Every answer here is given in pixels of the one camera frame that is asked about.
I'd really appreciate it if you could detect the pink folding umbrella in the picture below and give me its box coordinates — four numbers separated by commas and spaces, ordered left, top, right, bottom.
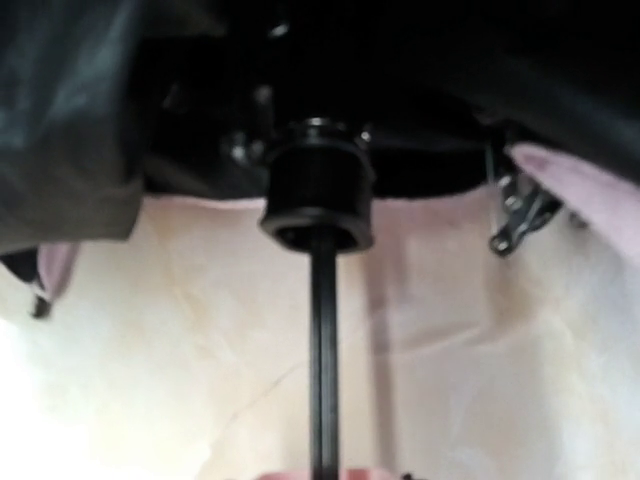
0, 0, 640, 480

